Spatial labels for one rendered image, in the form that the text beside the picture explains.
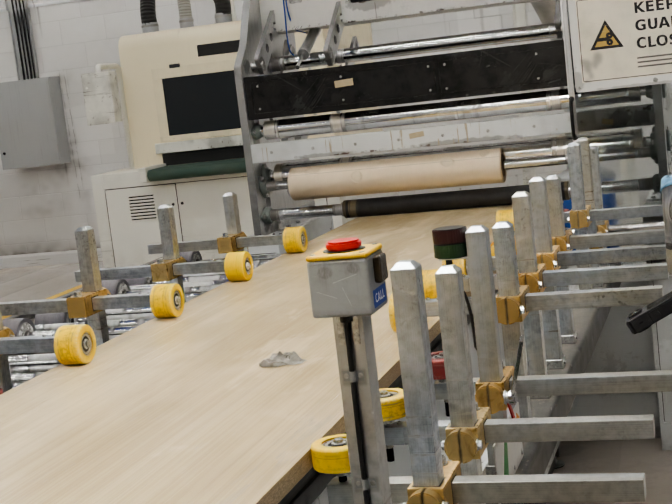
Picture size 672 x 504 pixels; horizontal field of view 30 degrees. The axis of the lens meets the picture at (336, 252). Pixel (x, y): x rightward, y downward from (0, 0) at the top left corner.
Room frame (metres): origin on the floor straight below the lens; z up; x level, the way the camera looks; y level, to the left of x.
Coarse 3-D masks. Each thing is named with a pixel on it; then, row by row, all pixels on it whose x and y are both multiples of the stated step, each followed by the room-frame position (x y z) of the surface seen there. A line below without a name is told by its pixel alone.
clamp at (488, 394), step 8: (504, 368) 2.18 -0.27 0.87; (512, 368) 2.17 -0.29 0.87; (504, 376) 2.12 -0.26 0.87; (480, 384) 2.09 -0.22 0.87; (488, 384) 2.08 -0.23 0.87; (496, 384) 2.08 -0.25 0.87; (504, 384) 2.08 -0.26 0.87; (480, 392) 2.07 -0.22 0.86; (488, 392) 2.08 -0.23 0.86; (496, 392) 2.06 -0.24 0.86; (480, 400) 2.07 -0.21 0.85; (488, 400) 2.07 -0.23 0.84; (496, 400) 2.06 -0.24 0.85; (496, 408) 2.06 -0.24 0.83; (504, 408) 2.08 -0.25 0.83
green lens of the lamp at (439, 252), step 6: (438, 246) 2.11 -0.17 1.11; (444, 246) 2.10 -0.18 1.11; (450, 246) 2.10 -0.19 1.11; (456, 246) 2.10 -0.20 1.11; (462, 246) 2.10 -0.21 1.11; (438, 252) 2.11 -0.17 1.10; (444, 252) 2.10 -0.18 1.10; (450, 252) 2.10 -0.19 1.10; (456, 252) 2.10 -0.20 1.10; (462, 252) 2.10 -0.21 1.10; (438, 258) 2.11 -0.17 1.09; (444, 258) 2.10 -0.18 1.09
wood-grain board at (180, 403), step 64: (192, 320) 2.86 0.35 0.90; (256, 320) 2.76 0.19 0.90; (320, 320) 2.67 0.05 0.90; (384, 320) 2.59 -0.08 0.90; (64, 384) 2.33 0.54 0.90; (128, 384) 2.26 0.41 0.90; (192, 384) 2.20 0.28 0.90; (256, 384) 2.15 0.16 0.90; (320, 384) 2.09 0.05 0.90; (384, 384) 2.10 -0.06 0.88; (0, 448) 1.91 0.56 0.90; (64, 448) 1.87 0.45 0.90; (128, 448) 1.83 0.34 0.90; (192, 448) 1.79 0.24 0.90; (256, 448) 1.75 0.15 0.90
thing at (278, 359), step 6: (276, 354) 2.29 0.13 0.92; (282, 354) 2.29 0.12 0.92; (288, 354) 2.29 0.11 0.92; (294, 354) 2.28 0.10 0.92; (264, 360) 2.27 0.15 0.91; (270, 360) 2.28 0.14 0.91; (276, 360) 2.27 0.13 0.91; (282, 360) 2.29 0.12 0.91; (288, 360) 2.27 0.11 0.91; (294, 360) 2.27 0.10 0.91; (300, 360) 2.28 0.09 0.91; (306, 360) 2.28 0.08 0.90; (264, 366) 2.27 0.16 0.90; (270, 366) 2.26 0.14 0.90
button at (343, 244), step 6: (330, 240) 1.40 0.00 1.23; (336, 240) 1.39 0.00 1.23; (342, 240) 1.38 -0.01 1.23; (348, 240) 1.38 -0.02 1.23; (354, 240) 1.37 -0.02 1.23; (360, 240) 1.38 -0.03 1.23; (330, 246) 1.37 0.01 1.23; (336, 246) 1.37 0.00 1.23; (342, 246) 1.37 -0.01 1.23; (348, 246) 1.37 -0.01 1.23; (354, 246) 1.37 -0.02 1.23
